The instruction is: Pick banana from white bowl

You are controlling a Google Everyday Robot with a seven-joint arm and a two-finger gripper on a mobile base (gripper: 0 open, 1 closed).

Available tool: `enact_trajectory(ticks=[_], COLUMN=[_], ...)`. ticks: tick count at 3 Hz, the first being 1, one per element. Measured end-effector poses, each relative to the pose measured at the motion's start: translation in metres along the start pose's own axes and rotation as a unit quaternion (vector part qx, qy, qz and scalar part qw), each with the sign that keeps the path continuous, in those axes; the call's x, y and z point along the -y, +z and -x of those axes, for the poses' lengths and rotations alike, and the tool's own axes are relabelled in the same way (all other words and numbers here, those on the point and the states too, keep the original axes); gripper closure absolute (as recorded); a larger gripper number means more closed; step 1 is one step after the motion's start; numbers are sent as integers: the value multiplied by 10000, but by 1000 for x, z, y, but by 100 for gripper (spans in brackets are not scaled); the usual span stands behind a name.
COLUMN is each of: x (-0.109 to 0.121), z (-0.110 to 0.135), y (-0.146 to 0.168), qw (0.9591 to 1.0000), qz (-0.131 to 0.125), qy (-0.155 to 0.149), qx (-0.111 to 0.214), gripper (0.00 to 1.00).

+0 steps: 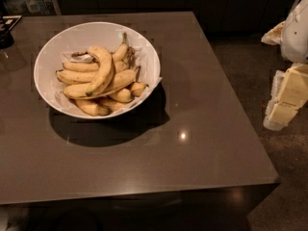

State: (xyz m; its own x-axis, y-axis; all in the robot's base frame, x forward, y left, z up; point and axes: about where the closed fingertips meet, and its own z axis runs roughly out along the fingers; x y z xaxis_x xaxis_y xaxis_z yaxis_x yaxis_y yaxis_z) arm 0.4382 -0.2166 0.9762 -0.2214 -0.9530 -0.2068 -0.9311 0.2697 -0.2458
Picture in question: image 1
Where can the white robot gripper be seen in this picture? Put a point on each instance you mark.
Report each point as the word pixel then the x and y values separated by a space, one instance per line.
pixel 295 34

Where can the curved yellow banana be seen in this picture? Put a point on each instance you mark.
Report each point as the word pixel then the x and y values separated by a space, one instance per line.
pixel 105 72

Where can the white paper bowl liner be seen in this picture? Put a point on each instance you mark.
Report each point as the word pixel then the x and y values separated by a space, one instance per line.
pixel 126 63

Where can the small right yellow banana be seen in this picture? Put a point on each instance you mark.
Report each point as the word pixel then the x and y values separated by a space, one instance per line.
pixel 137 88

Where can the lower right yellow banana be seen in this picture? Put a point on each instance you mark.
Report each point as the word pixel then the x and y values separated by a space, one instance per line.
pixel 123 95

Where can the upper back yellow banana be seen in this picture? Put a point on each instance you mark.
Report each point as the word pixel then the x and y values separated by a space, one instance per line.
pixel 121 51

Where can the bottom middle yellow banana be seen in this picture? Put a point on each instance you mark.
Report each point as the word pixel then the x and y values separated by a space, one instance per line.
pixel 110 103

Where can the bottom front yellow banana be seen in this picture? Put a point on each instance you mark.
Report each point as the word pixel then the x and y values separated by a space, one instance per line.
pixel 92 108

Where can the upper left yellow banana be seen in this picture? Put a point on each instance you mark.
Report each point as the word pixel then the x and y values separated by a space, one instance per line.
pixel 81 67

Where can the long middle yellow banana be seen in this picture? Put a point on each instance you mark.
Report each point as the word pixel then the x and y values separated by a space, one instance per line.
pixel 119 81

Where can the white bowl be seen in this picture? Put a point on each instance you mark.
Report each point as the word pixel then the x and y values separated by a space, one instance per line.
pixel 62 48

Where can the shelf with bottles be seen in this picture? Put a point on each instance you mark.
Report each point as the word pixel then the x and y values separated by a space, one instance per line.
pixel 30 7

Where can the black object at left edge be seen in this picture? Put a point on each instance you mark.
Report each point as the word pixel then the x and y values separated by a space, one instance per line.
pixel 7 22

